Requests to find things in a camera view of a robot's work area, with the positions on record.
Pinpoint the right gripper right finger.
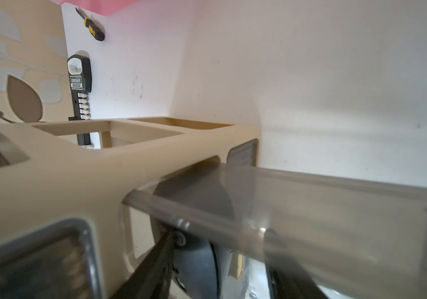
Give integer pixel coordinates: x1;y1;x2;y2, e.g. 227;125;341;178
263;229;327;299

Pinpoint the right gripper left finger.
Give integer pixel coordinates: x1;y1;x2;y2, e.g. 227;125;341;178
111;230;175;299

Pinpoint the grey top drawer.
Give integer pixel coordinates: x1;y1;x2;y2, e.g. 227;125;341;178
123;161;427;299

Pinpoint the grey drawer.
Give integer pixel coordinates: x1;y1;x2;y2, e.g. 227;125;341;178
123;161;427;299
0;219;103;299

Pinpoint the black computer mouse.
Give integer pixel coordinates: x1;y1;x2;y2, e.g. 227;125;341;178
154;177;235;299

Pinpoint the beige drawer organizer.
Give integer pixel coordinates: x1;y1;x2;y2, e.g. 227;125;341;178
0;118;260;299

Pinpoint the grey lower drawer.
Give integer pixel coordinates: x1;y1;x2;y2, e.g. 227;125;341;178
0;219;103;299

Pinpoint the yellow black screwdriver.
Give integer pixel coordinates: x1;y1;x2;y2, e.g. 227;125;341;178
75;7;105;42

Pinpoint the pink plastic toolbox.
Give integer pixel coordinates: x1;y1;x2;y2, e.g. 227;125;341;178
51;0;136;16

